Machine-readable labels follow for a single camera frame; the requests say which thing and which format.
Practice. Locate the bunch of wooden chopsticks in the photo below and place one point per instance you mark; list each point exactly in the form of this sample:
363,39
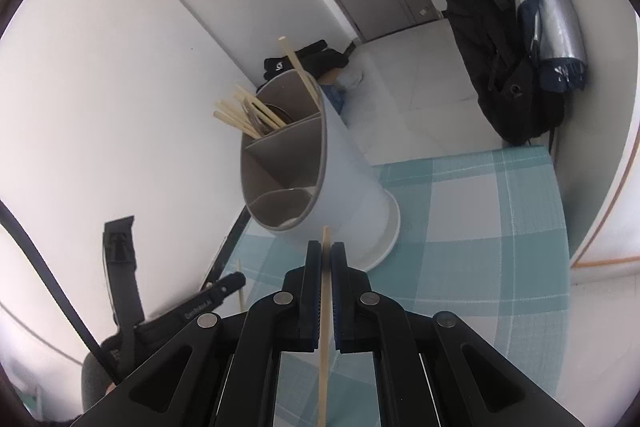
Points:
235,119

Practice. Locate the black clothes heap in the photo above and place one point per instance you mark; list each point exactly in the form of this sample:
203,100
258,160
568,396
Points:
320,57

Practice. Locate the white grey utensil holder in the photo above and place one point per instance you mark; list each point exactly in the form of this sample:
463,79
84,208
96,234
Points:
350,187

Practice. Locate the black hanging jacket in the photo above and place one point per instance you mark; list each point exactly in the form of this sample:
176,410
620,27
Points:
480,32

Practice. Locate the metal spoon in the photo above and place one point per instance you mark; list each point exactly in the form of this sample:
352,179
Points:
250,114

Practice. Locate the blue cardboard box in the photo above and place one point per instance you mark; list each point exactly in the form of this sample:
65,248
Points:
332,94

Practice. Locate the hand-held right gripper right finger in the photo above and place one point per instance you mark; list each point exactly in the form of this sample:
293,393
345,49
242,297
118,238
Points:
340,307

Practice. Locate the pale bamboo chopstick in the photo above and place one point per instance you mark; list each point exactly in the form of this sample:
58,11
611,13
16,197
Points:
300,72
324,382

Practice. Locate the teal checkered tablecloth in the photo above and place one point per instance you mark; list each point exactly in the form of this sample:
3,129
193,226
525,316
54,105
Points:
450,257

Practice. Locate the small white plastic bag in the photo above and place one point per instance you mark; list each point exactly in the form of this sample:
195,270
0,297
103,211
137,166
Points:
350,77

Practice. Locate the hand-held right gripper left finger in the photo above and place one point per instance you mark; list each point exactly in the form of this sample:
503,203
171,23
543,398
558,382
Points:
312,307

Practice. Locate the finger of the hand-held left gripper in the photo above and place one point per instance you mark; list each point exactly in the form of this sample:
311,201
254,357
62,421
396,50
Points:
227,284

